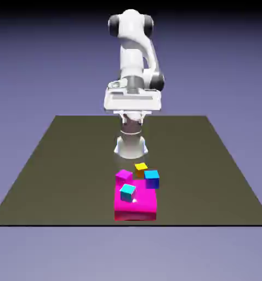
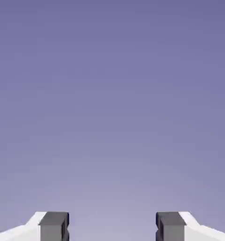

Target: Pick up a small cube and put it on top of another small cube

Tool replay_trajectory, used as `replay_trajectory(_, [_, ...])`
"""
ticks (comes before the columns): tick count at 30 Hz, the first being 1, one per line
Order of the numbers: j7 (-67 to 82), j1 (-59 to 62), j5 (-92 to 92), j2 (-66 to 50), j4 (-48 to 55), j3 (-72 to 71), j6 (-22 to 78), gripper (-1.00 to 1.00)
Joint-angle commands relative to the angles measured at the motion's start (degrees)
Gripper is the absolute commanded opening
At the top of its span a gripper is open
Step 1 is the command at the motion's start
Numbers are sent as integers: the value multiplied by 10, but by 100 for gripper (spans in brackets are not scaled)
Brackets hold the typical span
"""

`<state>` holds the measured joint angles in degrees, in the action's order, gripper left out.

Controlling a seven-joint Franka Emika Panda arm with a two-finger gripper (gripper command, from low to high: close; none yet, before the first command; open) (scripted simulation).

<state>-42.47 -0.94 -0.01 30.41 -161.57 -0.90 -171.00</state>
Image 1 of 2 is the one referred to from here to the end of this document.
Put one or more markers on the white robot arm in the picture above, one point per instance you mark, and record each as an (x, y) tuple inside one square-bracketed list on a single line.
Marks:
[(131, 44)]

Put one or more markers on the small yellow cube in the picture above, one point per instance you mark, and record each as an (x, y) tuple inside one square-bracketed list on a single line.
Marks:
[(141, 168)]

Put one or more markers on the small blue cube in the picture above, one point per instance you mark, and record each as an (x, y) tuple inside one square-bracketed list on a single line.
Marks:
[(151, 179)]

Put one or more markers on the small magenta cube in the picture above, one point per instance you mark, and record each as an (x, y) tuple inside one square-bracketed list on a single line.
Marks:
[(124, 175)]

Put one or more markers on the small cyan cube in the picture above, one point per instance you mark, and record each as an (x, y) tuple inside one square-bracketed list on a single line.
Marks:
[(127, 192)]

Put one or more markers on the large pink box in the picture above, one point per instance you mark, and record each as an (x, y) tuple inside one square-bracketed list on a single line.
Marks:
[(135, 203)]

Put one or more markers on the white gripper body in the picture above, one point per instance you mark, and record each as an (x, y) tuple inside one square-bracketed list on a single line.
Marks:
[(132, 102)]

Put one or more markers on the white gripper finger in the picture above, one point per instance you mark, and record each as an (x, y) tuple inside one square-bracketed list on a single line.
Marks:
[(123, 118), (142, 119)]

